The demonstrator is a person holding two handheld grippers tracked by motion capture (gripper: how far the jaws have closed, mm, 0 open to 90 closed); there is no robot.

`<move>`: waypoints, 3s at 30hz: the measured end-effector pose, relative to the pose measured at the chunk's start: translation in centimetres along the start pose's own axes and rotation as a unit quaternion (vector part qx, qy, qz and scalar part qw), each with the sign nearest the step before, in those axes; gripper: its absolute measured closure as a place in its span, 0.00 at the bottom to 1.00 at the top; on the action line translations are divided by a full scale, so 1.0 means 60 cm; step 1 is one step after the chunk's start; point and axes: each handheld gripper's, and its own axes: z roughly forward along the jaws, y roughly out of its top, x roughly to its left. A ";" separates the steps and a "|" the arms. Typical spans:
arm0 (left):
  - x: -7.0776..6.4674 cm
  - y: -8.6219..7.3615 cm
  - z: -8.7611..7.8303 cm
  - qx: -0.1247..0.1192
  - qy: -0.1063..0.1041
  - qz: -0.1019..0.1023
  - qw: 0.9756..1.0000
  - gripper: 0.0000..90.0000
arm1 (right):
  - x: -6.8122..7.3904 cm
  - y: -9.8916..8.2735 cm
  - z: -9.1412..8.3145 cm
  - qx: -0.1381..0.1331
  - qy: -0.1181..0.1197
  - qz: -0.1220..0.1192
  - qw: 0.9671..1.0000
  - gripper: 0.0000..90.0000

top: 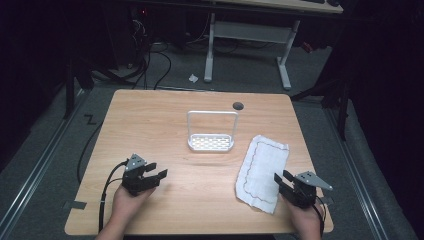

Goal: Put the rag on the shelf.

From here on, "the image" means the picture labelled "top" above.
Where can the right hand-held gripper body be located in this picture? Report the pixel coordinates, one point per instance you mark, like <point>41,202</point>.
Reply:
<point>301,193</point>

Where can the red object under desk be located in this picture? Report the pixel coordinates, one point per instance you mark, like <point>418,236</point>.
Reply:
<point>307,47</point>

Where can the metal floor rail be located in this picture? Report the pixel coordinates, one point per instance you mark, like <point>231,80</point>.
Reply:
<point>356,173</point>
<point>36,173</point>

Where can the white crumpled paper scrap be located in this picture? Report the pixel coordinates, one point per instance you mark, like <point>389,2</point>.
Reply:
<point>193,78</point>

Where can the grey tape strip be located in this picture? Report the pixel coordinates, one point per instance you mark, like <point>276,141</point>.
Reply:
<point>327,200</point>
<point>75,205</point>

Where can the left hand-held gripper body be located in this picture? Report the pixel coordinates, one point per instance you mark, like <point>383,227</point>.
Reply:
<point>135,178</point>

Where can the black stand leg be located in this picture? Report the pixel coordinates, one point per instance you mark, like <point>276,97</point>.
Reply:
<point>70,90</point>

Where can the person's left hand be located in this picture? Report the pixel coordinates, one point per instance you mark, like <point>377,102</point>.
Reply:
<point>126,206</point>

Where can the black round table grommet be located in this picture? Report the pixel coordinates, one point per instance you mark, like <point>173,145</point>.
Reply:
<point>238,106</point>

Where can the white cloth with stitched border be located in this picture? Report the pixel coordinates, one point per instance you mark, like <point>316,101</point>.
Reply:
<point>261,166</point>

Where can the white-framed wooden desk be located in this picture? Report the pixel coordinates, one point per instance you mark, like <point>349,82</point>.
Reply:
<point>250,31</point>

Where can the person's right hand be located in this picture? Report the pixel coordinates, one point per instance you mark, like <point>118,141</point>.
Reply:
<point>308,220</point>

